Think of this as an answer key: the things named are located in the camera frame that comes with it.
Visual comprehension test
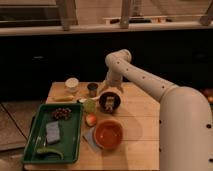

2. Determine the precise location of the white cup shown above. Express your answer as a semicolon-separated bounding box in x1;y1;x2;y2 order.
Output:
65;78;79;93

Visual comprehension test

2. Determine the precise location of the purple bowl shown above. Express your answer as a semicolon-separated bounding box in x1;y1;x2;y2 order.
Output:
99;92;121;113

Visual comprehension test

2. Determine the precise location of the orange bowl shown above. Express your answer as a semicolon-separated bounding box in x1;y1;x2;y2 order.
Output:
93;120;123;150

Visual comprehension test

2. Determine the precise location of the dark grey cup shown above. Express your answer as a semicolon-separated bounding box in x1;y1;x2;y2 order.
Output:
87;83;98;97

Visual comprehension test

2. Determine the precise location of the green plastic tray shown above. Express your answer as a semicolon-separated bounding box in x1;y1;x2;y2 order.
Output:
22;103;83;164

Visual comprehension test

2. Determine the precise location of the red yellow apple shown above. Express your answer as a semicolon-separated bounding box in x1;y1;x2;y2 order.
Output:
85;114;97;127

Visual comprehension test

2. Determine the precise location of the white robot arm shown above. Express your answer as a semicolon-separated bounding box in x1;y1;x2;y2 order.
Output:
104;49;213;171

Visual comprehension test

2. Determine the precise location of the light green cup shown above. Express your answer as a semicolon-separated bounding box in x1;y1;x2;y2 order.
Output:
83;100;96;113

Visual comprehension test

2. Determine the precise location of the white spoon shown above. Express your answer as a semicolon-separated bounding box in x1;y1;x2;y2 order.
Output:
77;96;100;104

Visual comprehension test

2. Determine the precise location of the bunch of red grapes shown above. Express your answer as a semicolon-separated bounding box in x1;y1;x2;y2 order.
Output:
52;108;71;120

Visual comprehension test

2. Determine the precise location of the green cucumber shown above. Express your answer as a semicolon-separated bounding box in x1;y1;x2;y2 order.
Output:
36;147;64;160

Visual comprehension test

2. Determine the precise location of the grey blue cloth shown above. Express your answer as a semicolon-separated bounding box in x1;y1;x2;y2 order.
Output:
83;128;100;152

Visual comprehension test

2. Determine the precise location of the grey blue sponge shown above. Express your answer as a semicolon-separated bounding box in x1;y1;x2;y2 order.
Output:
46;121;60;144

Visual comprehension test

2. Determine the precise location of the white eraser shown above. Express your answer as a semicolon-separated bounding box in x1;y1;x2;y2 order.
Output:
105;96;114;112

